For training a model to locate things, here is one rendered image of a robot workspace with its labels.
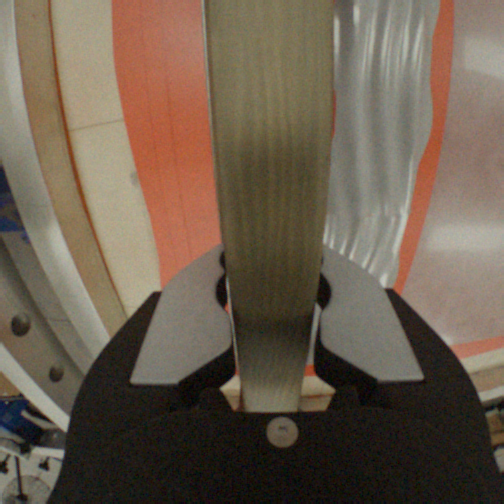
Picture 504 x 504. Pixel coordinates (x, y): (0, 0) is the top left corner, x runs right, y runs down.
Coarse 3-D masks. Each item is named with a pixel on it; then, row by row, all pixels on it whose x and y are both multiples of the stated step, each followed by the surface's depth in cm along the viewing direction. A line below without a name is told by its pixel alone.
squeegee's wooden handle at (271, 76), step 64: (256, 0) 4; (320, 0) 4; (256, 64) 4; (320, 64) 4; (256, 128) 5; (320, 128) 5; (256, 192) 6; (320, 192) 6; (256, 256) 7; (320, 256) 7; (256, 320) 8; (256, 384) 10
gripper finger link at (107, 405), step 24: (144, 312) 7; (120, 336) 6; (144, 336) 7; (96, 360) 6; (120, 360) 6; (96, 384) 5; (120, 384) 5; (72, 408) 4; (96, 408) 4; (120, 408) 5; (144, 408) 5; (168, 408) 5; (72, 432) 4; (96, 432) 4; (120, 432) 4; (72, 456) 3; (96, 456) 4; (72, 480) 3
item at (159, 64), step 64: (128, 0) 10; (192, 0) 10; (448, 0) 9; (128, 64) 12; (192, 64) 12; (448, 64) 11; (128, 128) 14; (192, 128) 14; (448, 128) 13; (192, 192) 16; (448, 192) 15
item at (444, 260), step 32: (160, 224) 18; (192, 224) 18; (416, 224) 17; (448, 224) 17; (480, 224) 16; (160, 256) 19; (192, 256) 19; (416, 256) 18; (448, 256) 18; (480, 256) 18; (416, 288) 20; (448, 288) 20; (480, 288) 20; (448, 320) 22; (480, 320) 22; (480, 352) 25
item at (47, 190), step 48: (0, 0) 7; (48, 0) 9; (0, 48) 8; (48, 48) 11; (0, 96) 10; (48, 96) 12; (0, 144) 11; (48, 144) 12; (48, 192) 13; (48, 240) 15; (96, 240) 18; (96, 288) 18; (96, 336) 19; (480, 384) 26
